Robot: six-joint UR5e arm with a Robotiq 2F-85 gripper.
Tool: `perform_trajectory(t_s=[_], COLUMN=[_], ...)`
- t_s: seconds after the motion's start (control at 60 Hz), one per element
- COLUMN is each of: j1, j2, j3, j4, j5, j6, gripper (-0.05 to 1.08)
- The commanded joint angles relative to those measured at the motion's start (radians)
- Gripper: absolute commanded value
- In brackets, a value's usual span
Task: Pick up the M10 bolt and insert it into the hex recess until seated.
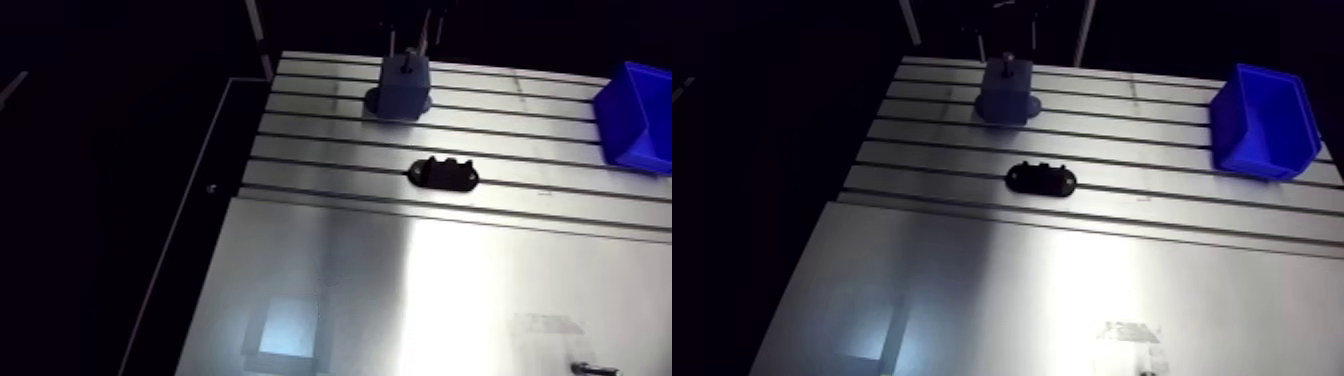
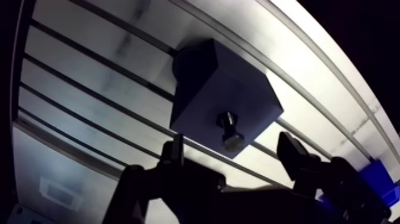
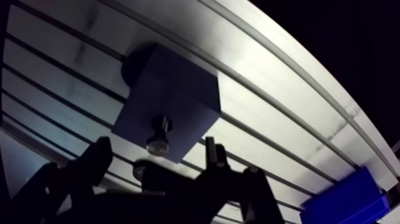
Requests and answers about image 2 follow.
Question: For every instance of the steel bolt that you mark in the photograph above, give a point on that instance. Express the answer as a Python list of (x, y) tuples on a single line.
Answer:
[(232, 137)]

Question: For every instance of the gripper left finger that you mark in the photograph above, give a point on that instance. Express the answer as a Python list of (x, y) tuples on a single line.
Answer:
[(175, 184)]

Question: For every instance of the blue bin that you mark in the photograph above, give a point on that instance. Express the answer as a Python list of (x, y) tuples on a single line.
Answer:
[(379, 183)]

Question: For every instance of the dark blue-grey block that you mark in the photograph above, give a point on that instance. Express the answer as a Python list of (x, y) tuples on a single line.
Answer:
[(218, 94)]

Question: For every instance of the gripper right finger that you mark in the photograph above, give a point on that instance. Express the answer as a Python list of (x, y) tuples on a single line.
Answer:
[(331, 184)]

